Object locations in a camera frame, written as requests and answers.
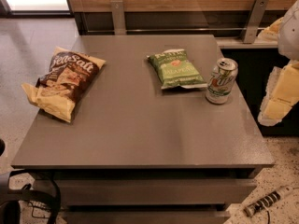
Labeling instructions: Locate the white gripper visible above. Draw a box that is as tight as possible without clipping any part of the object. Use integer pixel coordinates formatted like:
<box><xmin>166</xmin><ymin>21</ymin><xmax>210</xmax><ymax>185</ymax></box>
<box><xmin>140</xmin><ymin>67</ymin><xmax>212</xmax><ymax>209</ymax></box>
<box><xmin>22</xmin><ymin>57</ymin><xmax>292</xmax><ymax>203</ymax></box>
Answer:
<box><xmin>258</xmin><ymin>0</ymin><xmax>299</xmax><ymax>126</ymax></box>

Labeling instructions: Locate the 7up soda can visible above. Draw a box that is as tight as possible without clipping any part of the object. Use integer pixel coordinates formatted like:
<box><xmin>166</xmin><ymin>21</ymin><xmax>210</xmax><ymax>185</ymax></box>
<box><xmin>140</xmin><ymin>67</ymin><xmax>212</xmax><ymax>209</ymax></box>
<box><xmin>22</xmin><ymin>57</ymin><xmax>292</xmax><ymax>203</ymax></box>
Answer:
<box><xmin>206</xmin><ymin>58</ymin><xmax>238</xmax><ymax>105</ymax></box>

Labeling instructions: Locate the green jalapeno chip bag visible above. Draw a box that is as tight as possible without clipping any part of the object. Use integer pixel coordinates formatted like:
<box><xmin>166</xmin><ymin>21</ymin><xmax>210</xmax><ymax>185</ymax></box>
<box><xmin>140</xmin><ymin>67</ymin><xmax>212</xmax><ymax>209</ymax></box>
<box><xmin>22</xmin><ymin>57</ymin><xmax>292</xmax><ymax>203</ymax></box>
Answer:
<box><xmin>147</xmin><ymin>49</ymin><xmax>207</xmax><ymax>90</ymax></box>

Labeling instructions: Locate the brown sea salt chip bag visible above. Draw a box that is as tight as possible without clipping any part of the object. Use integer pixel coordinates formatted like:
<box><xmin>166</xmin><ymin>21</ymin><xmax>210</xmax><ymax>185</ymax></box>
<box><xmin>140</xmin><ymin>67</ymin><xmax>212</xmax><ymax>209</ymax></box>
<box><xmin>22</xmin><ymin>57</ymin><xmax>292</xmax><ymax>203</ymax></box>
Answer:
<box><xmin>21</xmin><ymin>47</ymin><xmax>106</xmax><ymax>122</ymax></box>

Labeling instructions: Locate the white power strip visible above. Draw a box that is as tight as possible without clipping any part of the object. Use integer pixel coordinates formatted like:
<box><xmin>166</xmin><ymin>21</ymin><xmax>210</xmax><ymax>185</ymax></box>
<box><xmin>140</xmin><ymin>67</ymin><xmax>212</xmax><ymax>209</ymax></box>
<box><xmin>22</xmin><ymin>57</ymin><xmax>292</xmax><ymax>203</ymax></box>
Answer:
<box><xmin>244</xmin><ymin>186</ymin><xmax>293</xmax><ymax>217</ymax></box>

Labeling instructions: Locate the black chair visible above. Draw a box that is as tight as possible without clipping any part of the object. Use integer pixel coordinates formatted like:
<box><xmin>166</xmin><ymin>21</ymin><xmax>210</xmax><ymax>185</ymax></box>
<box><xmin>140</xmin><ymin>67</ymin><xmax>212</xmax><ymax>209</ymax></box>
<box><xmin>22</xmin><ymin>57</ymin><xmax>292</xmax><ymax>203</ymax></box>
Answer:
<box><xmin>0</xmin><ymin>170</ymin><xmax>61</xmax><ymax>224</ymax></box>

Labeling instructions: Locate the right metal bracket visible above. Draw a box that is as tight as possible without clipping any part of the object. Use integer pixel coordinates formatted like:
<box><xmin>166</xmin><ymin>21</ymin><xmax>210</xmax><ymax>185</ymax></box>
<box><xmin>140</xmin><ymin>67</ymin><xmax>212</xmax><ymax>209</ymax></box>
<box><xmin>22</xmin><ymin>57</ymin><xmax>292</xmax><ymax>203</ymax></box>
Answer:
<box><xmin>241</xmin><ymin>0</ymin><xmax>269</xmax><ymax>44</ymax></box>

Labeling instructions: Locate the metal bracket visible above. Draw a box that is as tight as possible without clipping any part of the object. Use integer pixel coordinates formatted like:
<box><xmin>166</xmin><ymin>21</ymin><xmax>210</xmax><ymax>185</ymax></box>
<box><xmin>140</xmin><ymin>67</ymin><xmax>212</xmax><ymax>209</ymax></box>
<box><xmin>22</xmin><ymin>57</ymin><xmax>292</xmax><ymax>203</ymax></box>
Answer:
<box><xmin>110</xmin><ymin>0</ymin><xmax>127</xmax><ymax>35</ymax></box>
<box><xmin>241</xmin><ymin>0</ymin><xmax>269</xmax><ymax>44</ymax></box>

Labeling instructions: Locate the left metal bracket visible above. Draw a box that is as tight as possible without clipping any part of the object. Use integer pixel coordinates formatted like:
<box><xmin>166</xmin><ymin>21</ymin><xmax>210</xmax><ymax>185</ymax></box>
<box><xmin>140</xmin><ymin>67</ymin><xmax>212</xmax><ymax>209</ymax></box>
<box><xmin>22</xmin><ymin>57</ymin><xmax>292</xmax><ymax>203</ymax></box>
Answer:
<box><xmin>110</xmin><ymin>0</ymin><xmax>127</xmax><ymax>35</ymax></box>

